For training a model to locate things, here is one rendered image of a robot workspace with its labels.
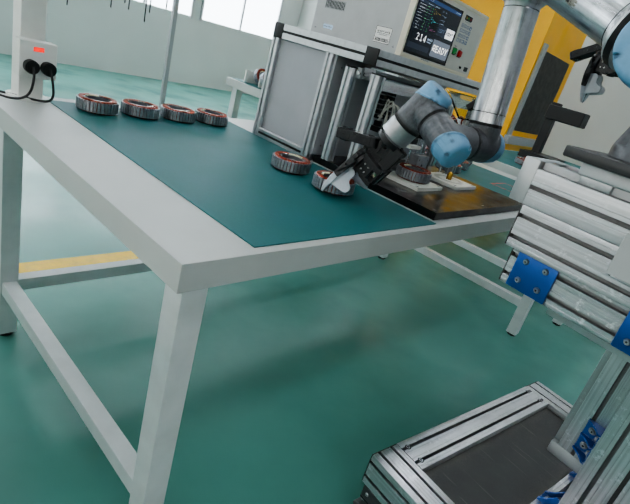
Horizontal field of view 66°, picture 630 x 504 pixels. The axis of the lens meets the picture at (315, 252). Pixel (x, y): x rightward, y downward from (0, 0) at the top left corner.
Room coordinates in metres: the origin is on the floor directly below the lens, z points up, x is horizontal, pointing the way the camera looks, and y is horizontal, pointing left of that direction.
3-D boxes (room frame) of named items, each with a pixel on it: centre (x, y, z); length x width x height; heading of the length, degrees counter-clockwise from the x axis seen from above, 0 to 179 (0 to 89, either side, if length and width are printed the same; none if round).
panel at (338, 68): (1.80, -0.11, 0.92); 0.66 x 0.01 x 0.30; 141
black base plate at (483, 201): (1.65, -0.29, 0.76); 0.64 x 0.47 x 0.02; 141
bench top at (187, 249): (1.80, -0.11, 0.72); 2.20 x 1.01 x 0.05; 141
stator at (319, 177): (1.25, 0.00, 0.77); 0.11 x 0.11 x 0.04
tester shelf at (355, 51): (1.84, -0.05, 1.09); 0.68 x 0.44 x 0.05; 141
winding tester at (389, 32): (1.85, -0.06, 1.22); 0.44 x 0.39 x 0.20; 141
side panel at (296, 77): (1.64, 0.21, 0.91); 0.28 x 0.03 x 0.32; 51
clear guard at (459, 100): (1.54, -0.21, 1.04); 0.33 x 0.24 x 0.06; 51
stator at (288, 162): (1.35, 0.13, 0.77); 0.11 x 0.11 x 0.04
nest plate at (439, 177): (1.74, -0.38, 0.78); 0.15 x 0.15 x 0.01; 51
